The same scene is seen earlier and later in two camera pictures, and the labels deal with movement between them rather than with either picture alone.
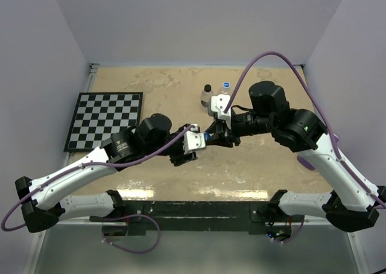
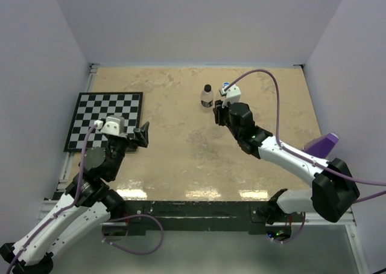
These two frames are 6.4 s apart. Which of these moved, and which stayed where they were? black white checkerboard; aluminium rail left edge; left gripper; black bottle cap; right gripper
Moved: right gripper; left gripper
Stayed: aluminium rail left edge; black white checkerboard; black bottle cap
